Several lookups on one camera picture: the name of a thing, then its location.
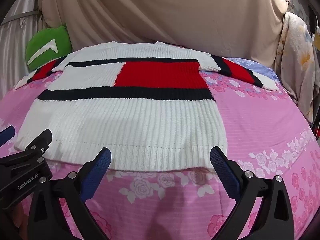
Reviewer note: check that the cream floral cloth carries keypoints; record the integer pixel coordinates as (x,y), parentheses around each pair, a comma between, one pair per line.
(300,55)

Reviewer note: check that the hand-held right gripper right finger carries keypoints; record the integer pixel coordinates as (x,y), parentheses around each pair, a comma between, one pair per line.
(221,166)

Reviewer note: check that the green pillow with white stripe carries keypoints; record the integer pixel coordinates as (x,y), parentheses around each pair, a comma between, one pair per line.
(47,47)

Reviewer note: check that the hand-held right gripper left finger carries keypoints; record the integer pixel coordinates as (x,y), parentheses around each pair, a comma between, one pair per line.
(101,163)

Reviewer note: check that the beige curtain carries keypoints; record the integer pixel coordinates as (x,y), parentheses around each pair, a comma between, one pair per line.
(175,12)

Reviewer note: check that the pink floral bed sheet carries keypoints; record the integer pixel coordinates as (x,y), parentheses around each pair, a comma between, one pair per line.
(257,130)

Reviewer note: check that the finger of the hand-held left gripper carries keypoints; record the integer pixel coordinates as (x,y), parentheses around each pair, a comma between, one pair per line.
(7,133)
(37,142)

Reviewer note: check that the silver satin curtain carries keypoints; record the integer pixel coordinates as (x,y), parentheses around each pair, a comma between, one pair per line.
(17,37)

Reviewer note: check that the white red navy knit sweater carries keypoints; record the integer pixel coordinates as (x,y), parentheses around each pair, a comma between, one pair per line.
(140,120)

